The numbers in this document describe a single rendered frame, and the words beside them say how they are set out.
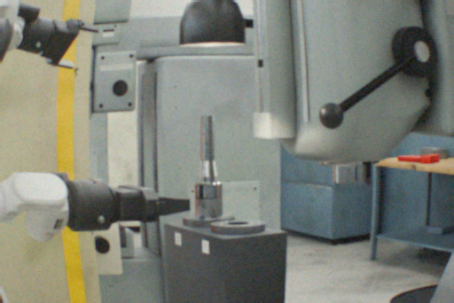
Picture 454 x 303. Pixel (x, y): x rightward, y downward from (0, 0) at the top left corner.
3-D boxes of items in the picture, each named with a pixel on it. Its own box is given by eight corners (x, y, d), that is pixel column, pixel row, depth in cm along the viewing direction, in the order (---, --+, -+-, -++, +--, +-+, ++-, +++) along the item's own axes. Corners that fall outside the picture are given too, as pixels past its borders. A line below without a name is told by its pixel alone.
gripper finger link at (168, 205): (188, 213, 155) (156, 215, 151) (188, 194, 154) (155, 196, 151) (193, 214, 153) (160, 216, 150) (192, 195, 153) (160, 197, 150)
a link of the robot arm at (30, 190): (72, 203, 140) (6, 199, 133) (61, 234, 146) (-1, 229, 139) (64, 171, 144) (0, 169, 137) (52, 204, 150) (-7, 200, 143)
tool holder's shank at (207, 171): (195, 182, 162) (194, 115, 161) (204, 181, 164) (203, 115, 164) (212, 182, 160) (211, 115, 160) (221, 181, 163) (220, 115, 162)
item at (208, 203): (190, 218, 162) (189, 188, 161) (203, 214, 166) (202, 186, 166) (215, 219, 160) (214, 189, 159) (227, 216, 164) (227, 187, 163)
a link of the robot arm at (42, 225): (98, 211, 143) (42, 213, 137) (83, 246, 150) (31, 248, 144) (78, 156, 149) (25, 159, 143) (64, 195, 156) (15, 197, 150)
